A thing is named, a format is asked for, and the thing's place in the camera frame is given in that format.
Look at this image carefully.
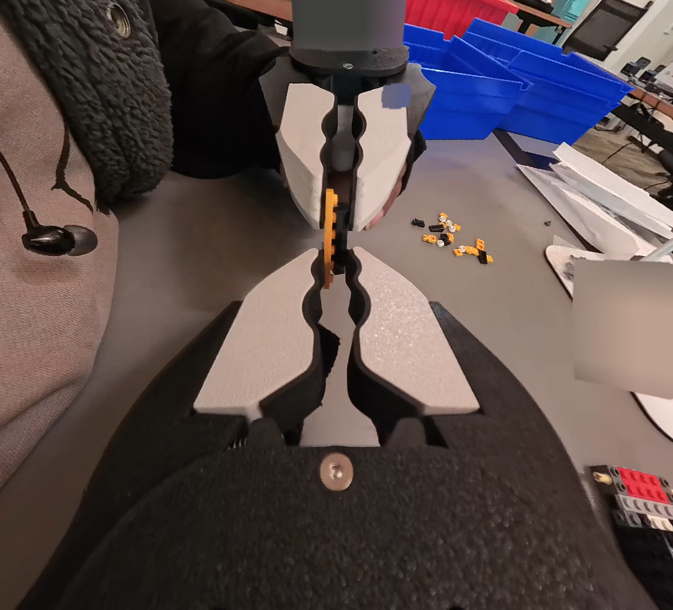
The black earbud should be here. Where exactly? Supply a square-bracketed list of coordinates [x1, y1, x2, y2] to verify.
[0, 150, 99, 257]

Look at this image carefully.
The white oval tray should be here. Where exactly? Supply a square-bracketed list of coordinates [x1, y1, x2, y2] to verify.
[545, 244, 673, 432]

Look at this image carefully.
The cluster of small lego parts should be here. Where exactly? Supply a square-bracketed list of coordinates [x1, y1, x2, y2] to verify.
[412, 212, 495, 267]

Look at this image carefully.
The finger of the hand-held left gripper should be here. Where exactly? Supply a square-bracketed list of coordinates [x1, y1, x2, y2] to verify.
[351, 87, 414, 232]
[276, 83, 337, 230]

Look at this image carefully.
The beige shirt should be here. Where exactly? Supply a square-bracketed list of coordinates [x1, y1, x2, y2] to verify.
[0, 23, 120, 488]

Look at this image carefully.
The person's left forearm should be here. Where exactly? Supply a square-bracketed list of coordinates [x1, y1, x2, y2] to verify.
[131, 0, 289, 181]

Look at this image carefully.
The long orange lego plate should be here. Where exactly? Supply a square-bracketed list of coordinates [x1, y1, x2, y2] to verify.
[322, 188, 340, 290]

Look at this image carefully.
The small black white lego assembly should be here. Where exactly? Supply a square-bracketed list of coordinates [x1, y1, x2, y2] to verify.
[334, 205, 354, 275]

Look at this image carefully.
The open lego instruction booklet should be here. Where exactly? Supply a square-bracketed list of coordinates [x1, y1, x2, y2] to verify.
[518, 142, 673, 256]

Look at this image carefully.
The partly built lego car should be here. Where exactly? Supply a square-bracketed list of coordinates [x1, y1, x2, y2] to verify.
[589, 464, 673, 585]

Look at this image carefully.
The person's left hand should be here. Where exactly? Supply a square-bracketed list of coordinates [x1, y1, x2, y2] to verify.
[367, 146, 417, 231]

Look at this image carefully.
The blue plastic bin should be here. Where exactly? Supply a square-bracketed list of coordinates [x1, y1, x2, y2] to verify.
[494, 50, 635, 146]
[460, 18, 579, 75]
[402, 23, 535, 141]

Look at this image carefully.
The black office chair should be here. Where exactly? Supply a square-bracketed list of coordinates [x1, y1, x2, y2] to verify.
[562, 0, 654, 62]

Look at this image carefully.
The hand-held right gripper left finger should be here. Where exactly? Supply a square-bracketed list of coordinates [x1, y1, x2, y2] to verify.
[193, 248, 341, 418]

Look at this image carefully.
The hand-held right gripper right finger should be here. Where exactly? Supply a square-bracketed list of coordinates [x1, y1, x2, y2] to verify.
[347, 246, 481, 417]

